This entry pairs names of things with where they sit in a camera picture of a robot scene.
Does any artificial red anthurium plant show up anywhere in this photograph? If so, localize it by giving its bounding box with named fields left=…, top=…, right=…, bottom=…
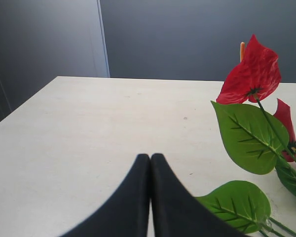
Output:
left=197, top=36, right=296, bottom=237

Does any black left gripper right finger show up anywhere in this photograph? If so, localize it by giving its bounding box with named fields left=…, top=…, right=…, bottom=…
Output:
left=150, top=154, right=245, bottom=237

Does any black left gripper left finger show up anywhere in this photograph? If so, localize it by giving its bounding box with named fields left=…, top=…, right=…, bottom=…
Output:
left=63, top=154, right=150, bottom=237

